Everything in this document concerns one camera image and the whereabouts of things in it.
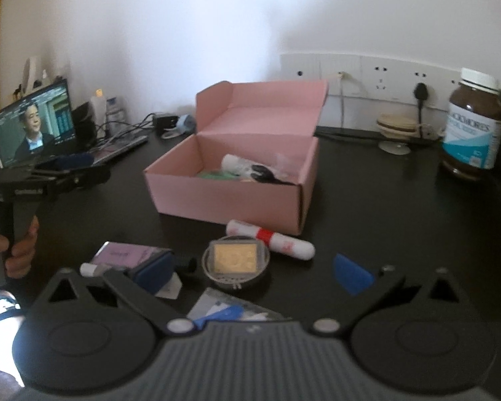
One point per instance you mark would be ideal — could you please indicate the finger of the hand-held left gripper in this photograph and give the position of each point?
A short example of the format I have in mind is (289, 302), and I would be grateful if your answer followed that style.
(77, 162)

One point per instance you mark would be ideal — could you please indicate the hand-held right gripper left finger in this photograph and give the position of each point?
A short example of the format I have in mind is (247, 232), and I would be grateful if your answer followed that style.
(152, 273)

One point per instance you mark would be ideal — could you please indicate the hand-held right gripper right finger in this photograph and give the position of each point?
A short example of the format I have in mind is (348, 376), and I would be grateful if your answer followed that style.
(351, 275)

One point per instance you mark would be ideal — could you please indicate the purple sachet packet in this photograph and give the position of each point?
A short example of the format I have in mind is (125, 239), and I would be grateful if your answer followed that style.
(121, 255)

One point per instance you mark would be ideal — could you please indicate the white roll red band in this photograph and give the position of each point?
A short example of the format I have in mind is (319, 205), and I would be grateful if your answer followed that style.
(288, 246)

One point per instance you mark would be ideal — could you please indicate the clear plastic packet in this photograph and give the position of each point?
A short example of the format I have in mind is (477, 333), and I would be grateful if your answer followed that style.
(217, 300)

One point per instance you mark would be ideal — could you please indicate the metal strainer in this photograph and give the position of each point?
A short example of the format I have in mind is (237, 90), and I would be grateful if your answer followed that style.
(234, 282)

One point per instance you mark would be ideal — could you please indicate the clear case gold pad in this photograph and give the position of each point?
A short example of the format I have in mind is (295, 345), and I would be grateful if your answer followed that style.
(234, 258)

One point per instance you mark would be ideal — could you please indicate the pink cardboard box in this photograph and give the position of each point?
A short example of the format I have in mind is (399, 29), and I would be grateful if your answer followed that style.
(217, 200)

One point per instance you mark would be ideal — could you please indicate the green packet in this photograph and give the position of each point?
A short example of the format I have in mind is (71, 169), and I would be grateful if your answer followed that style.
(213, 174)

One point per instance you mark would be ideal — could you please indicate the white squeeze tube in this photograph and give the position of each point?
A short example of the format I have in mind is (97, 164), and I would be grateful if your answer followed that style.
(236, 163)

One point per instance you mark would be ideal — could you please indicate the person's left hand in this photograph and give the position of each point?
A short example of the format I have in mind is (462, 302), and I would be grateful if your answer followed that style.
(23, 255)

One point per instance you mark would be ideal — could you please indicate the black speaker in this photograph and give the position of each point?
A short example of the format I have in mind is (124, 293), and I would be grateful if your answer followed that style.
(83, 127)

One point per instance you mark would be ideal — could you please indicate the silver slim device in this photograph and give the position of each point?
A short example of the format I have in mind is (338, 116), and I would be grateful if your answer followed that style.
(117, 148)

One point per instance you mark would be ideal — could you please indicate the white lotion bottle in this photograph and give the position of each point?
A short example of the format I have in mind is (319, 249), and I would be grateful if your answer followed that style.
(98, 112)

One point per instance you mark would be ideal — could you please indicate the black laptop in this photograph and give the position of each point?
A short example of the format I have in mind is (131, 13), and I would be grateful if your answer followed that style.
(33, 129)

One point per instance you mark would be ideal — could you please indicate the clear bottle blue label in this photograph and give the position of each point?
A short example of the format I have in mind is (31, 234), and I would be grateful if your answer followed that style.
(117, 115)

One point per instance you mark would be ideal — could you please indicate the black power adapter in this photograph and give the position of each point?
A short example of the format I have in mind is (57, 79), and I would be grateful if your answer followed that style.
(165, 121)

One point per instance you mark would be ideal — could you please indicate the silver round disc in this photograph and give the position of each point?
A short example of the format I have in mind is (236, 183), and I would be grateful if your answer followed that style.
(170, 134)

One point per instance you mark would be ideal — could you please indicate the blue USB charger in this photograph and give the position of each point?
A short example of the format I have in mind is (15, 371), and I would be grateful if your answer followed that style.
(186, 124)

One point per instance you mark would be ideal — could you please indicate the brown supplement bottle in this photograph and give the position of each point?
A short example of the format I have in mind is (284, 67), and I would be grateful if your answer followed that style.
(471, 133)

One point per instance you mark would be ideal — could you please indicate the black power plug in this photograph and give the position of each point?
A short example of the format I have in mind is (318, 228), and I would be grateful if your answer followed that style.
(420, 92)

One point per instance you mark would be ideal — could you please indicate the white round frame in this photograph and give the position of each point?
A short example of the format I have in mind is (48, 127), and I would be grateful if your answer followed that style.
(31, 71)

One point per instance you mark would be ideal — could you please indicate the white wall socket panel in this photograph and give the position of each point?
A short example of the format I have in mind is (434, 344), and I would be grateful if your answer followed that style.
(309, 71)

